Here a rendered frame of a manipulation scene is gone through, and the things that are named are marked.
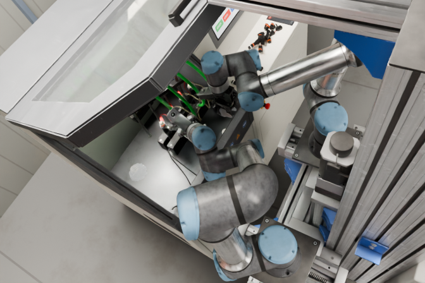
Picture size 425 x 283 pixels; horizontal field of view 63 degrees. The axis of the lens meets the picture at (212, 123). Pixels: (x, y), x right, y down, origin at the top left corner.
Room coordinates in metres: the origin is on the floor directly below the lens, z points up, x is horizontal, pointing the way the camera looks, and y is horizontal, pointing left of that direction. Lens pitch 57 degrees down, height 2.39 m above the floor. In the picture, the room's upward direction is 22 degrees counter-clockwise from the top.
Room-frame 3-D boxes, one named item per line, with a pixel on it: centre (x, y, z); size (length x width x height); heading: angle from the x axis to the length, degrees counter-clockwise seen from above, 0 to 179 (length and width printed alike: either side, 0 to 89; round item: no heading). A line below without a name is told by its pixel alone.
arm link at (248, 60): (0.74, -0.17, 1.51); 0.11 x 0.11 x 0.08; 78
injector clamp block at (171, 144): (1.02, 0.12, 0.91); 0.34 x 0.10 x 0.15; 130
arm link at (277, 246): (0.23, -0.04, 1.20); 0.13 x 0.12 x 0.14; 85
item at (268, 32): (1.30, -0.44, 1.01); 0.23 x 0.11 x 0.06; 130
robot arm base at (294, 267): (0.23, -0.05, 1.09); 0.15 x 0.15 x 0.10
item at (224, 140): (0.76, 0.06, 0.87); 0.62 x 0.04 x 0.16; 130
